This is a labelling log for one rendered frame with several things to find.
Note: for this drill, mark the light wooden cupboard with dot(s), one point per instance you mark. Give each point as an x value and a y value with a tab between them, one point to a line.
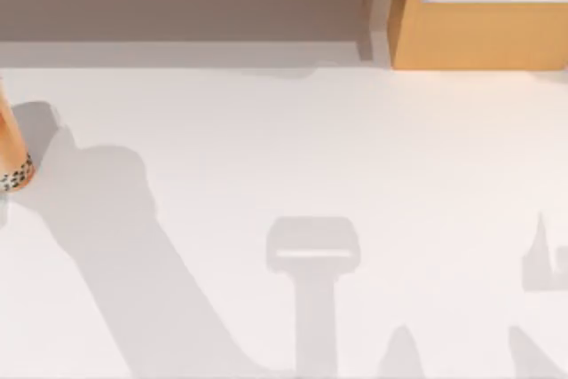
479	37

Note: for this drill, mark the orange bottle with checkered band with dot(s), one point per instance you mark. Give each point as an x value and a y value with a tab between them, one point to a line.
13	148

